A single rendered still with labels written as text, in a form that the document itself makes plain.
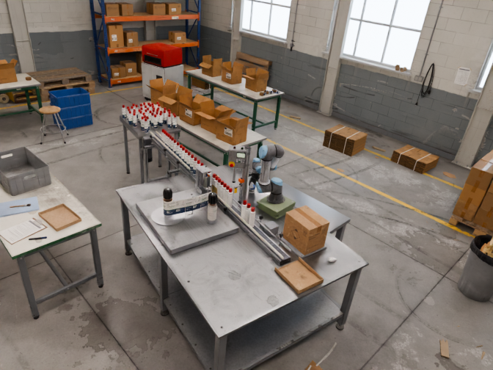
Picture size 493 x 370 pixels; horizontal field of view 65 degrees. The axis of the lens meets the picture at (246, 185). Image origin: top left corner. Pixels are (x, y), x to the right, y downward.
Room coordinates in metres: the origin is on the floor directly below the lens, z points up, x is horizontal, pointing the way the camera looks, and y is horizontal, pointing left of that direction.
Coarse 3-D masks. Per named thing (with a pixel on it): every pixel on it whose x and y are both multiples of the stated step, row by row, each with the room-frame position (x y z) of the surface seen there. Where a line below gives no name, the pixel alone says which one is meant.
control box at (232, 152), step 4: (232, 148) 3.27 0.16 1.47; (236, 148) 3.28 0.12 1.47; (240, 148) 3.29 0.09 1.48; (232, 152) 3.25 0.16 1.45; (236, 152) 3.25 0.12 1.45; (244, 152) 3.25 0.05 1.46; (232, 156) 3.25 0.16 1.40; (228, 160) 3.25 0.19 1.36; (232, 160) 3.25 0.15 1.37; (228, 164) 3.25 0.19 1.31; (236, 164) 3.25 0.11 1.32; (240, 164) 3.25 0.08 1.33; (244, 164) 3.25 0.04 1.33; (244, 168) 3.25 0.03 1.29
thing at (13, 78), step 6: (0, 60) 6.88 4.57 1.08; (12, 60) 6.87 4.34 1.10; (0, 66) 6.51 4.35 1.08; (6, 66) 6.59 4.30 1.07; (12, 66) 6.67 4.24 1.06; (0, 72) 6.53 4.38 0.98; (6, 72) 6.59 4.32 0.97; (12, 72) 6.67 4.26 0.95; (0, 78) 6.51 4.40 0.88; (6, 78) 6.58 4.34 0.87; (12, 78) 6.66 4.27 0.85
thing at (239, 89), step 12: (192, 72) 8.47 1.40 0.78; (216, 84) 7.79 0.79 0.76; (228, 84) 7.78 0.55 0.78; (240, 84) 7.86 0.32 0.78; (192, 96) 8.60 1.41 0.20; (252, 96) 7.16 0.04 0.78; (264, 96) 7.23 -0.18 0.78; (276, 96) 7.49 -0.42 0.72; (252, 120) 7.09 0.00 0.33; (276, 120) 7.56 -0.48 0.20
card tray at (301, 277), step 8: (288, 264) 2.49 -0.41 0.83; (296, 264) 2.50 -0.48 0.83; (304, 264) 2.49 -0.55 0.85; (280, 272) 2.34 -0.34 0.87; (288, 272) 2.39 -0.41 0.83; (296, 272) 2.40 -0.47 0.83; (304, 272) 2.41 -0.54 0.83; (312, 272) 2.41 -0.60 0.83; (288, 280) 2.26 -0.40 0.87; (296, 280) 2.30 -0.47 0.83; (304, 280) 2.31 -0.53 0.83; (312, 280) 2.32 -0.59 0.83; (320, 280) 2.29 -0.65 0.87; (296, 288) 2.19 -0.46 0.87; (304, 288) 2.20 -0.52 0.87
